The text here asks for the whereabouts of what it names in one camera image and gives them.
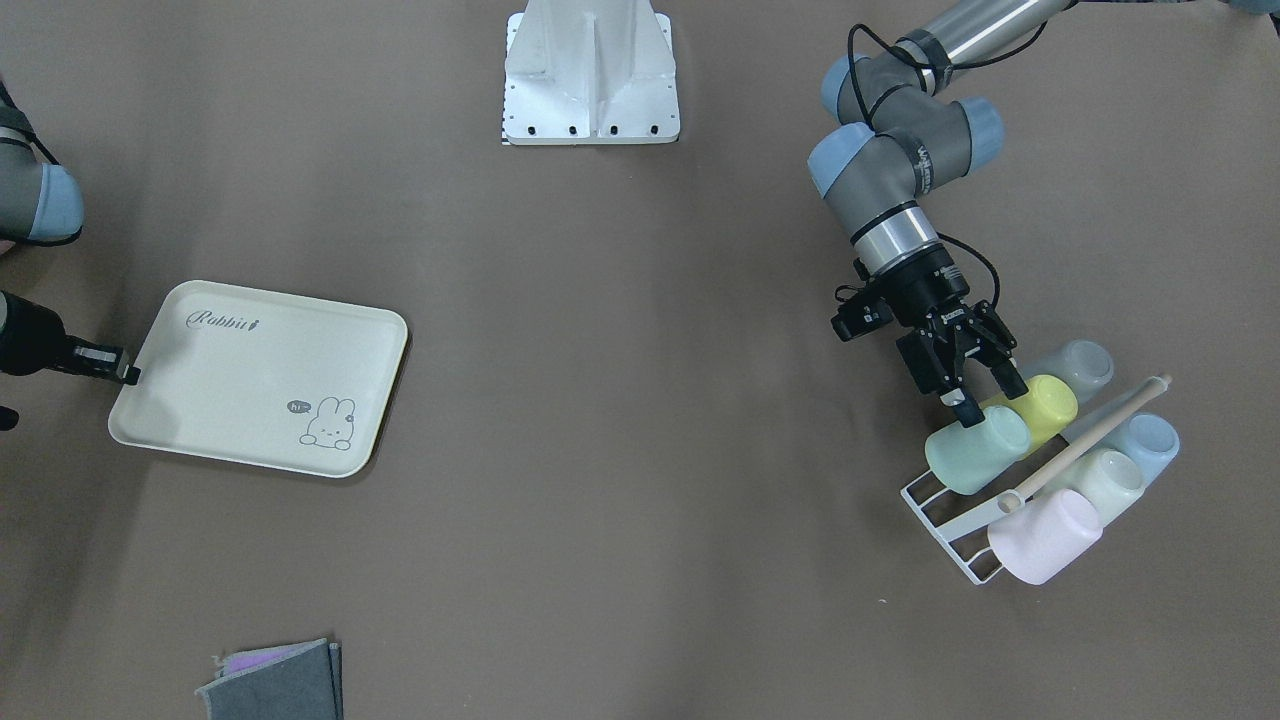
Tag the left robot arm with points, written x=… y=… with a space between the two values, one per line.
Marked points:
x=896 y=142

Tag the grey folded cloth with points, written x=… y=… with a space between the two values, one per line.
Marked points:
x=290 y=681

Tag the cream rabbit tray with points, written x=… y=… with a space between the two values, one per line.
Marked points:
x=269 y=379

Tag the yellow cup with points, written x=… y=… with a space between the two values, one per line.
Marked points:
x=1048 y=406

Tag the blue cup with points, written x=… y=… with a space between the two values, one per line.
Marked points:
x=1148 y=440

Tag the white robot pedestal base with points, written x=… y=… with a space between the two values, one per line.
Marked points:
x=590 y=73

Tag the green cup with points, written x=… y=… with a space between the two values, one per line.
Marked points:
x=967 y=459

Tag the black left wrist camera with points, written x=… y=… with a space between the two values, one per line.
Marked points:
x=860 y=311

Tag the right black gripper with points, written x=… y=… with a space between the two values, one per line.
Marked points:
x=28 y=341

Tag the grey cup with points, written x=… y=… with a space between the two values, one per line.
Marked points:
x=1083 y=365

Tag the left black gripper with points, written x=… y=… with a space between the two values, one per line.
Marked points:
x=921 y=285

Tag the white cup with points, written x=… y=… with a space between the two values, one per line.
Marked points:
x=1107 y=478

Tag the white wire cup rack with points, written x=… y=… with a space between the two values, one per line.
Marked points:
x=959 y=523

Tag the pink cup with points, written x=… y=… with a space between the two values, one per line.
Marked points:
x=1038 y=541

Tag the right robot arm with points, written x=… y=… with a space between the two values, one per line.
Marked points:
x=42 y=206

